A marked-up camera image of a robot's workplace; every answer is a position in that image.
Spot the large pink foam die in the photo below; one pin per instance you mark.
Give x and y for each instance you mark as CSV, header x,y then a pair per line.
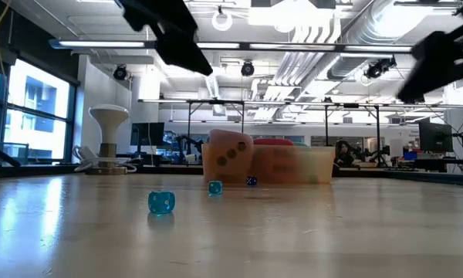
x,y
227,154

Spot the large teal foam die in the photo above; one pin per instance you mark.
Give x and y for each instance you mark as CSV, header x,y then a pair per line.
x,y
301,144

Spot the black computer monitor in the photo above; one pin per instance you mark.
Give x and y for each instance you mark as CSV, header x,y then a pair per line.
x,y
147,134
435,137

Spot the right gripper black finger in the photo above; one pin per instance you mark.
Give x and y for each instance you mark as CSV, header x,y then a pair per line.
x,y
432,65

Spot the seated person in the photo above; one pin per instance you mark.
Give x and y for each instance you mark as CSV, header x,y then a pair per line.
x,y
344,152

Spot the black table edge frame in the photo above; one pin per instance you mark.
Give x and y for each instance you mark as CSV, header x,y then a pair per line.
x,y
409,175

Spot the black hanging camera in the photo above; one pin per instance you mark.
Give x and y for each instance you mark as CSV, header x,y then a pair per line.
x,y
247,68
120,72
379,67

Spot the black background workstation frame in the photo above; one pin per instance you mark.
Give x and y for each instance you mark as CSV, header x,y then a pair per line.
x,y
377,127
216,102

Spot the white ceiling pipes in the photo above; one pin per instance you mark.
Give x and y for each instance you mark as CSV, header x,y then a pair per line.
x,y
312,34

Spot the white mushroom stand, metal base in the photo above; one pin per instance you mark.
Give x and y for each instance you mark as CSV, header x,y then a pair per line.
x,y
109,127

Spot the black background robot arm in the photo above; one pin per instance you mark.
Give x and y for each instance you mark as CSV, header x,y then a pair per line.
x,y
193,144
364,150

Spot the black curved bracket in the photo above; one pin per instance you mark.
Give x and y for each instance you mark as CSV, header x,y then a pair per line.
x,y
4,154

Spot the large red foam die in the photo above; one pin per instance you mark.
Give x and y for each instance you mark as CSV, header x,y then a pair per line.
x,y
272,141

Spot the silver ceiling duct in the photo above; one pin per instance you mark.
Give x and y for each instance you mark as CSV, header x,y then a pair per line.
x,y
370,34

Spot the small dark blue die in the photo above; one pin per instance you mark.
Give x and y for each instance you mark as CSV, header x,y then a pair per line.
x,y
251,180

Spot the large window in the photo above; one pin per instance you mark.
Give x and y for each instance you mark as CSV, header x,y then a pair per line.
x,y
38,100

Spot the small light blue die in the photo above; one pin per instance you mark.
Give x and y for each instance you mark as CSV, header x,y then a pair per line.
x,y
161,202
215,187

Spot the black overhead beam with lights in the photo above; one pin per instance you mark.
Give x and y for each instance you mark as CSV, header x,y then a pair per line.
x,y
293,47

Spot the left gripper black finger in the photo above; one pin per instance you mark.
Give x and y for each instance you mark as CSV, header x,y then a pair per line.
x,y
185,54

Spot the orange translucent plastic bin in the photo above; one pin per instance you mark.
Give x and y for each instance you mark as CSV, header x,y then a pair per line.
x,y
316,166

